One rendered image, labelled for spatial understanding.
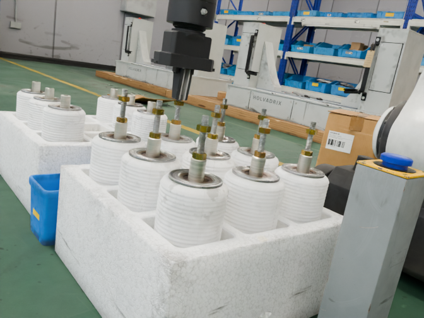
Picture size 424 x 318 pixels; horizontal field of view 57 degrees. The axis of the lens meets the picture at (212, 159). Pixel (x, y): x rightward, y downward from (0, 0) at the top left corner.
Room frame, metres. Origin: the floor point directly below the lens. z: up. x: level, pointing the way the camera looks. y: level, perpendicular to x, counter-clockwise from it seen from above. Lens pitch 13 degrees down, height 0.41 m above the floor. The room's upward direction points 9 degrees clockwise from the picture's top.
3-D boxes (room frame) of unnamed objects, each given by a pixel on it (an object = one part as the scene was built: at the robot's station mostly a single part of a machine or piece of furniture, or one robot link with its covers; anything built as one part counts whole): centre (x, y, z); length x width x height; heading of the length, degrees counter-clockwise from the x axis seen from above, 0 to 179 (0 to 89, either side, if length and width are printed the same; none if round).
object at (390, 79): (3.19, -0.72, 0.45); 1.45 x 0.57 x 0.74; 43
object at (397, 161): (0.51, -0.24, 0.32); 0.04 x 0.04 x 0.02
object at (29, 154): (1.09, 0.36, 0.09); 0.39 x 0.39 x 0.18; 41
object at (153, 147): (0.61, 0.09, 0.26); 0.02 x 0.02 x 0.03
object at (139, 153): (0.61, 0.09, 0.25); 0.08 x 0.08 x 0.01
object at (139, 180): (0.61, 0.09, 0.16); 0.10 x 0.10 x 0.18
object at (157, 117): (0.61, 0.09, 0.30); 0.01 x 0.01 x 0.08
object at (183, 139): (0.77, 0.08, 0.25); 0.08 x 0.08 x 0.01
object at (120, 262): (0.68, 0.01, 0.09); 0.39 x 0.39 x 0.18; 41
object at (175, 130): (0.77, 0.08, 0.26); 0.02 x 0.02 x 0.03
